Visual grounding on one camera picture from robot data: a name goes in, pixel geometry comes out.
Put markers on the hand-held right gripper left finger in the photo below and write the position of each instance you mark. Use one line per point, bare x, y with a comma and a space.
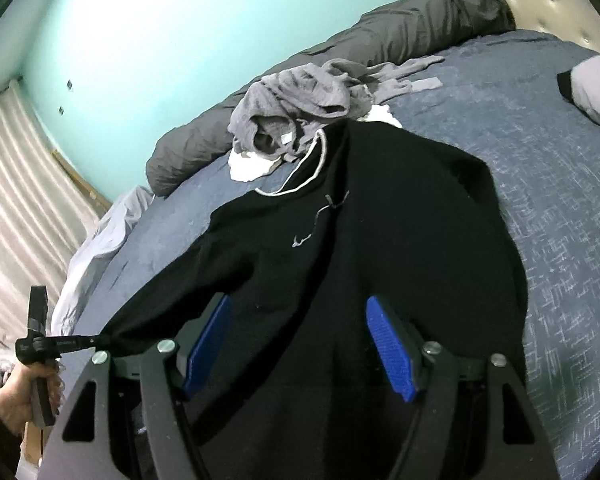
210, 345

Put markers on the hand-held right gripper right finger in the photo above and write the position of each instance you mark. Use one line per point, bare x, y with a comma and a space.
392, 350

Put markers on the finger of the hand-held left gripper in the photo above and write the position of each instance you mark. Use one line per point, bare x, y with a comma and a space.
96, 342

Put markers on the black long-sleeve sweater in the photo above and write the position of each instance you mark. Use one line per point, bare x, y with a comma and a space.
355, 240

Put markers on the person's left hand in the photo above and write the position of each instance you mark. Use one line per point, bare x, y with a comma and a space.
15, 395

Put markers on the cardboard box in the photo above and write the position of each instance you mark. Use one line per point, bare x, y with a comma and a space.
30, 440

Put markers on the crumpled light grey sheet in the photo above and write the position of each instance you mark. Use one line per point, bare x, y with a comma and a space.
110, 220

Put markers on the striped beige curtain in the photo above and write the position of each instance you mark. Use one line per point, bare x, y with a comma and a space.
15, 210

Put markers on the wooden poles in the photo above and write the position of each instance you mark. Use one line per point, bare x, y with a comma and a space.
80, 180

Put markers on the white garment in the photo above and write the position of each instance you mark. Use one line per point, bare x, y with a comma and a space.
247, 167

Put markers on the grey long-sleeve garment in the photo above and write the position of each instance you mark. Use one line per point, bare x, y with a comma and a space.
300, 90

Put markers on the black cloth under pillow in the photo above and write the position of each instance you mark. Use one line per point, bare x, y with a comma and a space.
566, 82

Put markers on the dark grey rolled duvet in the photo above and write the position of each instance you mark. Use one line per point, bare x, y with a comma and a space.
405, 25

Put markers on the cream tufted headboard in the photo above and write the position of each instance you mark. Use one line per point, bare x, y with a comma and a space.
555, 5

